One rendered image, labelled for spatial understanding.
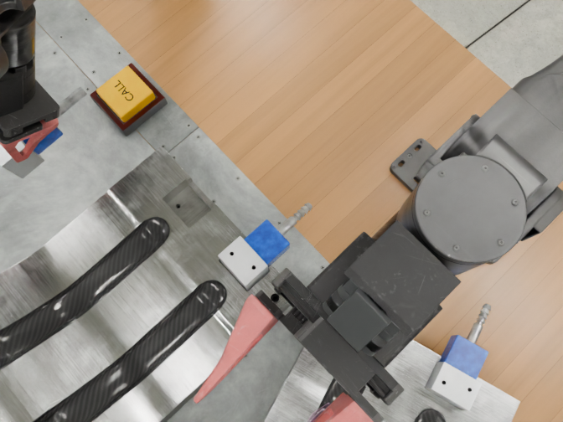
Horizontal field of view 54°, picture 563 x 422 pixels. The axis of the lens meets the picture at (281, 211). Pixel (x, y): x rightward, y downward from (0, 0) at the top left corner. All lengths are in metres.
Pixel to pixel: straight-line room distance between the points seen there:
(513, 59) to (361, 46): 1.10
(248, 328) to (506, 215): 0.16
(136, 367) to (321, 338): 0.40
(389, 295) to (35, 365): 0.51
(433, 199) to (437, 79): 0.62
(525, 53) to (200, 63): 1.30
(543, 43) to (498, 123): 1.64
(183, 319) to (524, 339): 0.46
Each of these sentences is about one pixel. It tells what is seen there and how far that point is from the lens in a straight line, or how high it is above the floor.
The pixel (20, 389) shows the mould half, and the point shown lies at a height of 0.93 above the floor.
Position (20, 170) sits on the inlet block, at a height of 0.92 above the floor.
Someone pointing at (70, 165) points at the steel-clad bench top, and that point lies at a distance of 0.87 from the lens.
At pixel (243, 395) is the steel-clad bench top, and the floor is 0.80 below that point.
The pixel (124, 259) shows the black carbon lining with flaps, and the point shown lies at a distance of 0.73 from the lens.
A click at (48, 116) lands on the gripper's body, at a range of 0.66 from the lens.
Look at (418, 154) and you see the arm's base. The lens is 0.84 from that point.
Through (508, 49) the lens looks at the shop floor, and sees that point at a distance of 1.98.
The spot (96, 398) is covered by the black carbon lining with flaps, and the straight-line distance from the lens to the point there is 0.70.
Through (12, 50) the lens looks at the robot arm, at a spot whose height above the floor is 1.10.
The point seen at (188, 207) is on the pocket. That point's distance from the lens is 0.74.
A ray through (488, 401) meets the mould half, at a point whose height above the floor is 0.86.
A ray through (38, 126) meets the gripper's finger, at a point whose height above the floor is 1.01.
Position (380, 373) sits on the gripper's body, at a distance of 0.35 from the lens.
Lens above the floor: 1.57
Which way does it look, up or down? 75 degrees down
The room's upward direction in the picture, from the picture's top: 1 degrees clockwise
